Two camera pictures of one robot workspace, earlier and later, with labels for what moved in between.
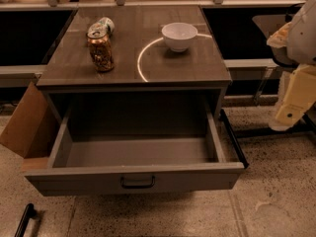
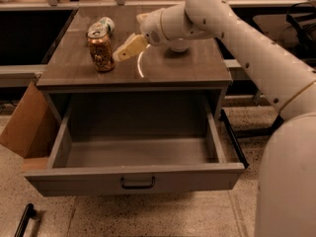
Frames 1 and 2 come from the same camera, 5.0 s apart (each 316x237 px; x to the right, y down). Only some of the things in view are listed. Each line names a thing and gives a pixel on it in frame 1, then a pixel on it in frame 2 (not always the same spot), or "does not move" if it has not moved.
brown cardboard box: x=32 y=128 does not move
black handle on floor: x=28 y=213 does not move
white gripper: x=305 y=39 → x=150 y=30
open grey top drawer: x=137 y=146 does not move
